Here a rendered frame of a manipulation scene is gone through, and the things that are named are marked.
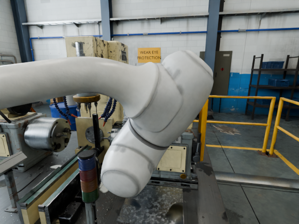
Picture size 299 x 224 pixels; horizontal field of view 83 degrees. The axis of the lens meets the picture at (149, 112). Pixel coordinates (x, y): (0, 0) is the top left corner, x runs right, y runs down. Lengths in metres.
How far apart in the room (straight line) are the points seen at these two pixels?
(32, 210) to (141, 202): 0.51
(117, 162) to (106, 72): 0.15
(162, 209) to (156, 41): 5.77
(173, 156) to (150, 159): 0.71
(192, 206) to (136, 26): 5.97
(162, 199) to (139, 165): 0.61
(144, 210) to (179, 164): 0.35
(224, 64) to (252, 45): 0.98
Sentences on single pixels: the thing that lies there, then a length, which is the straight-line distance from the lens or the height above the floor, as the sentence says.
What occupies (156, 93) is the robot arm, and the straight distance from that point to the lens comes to 0.25.
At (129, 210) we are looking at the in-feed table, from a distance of 0.86.
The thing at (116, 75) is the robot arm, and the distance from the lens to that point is 0.25.
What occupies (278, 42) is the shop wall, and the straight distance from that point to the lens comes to 6.79.
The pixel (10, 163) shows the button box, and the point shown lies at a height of 1.06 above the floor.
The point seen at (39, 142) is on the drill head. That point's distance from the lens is 1.38.
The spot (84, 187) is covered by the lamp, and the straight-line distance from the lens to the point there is 0.72.
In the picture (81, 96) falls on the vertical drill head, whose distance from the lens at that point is 1.22.
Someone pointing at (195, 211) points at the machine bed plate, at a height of 0.80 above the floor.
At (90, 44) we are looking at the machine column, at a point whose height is 1.66.
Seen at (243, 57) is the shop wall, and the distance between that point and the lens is 6.42.
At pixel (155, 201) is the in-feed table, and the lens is 0.89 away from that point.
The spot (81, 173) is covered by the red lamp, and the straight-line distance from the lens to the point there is 0.69.
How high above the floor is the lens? 1.52
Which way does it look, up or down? 14 degrees down
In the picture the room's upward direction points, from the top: straight up
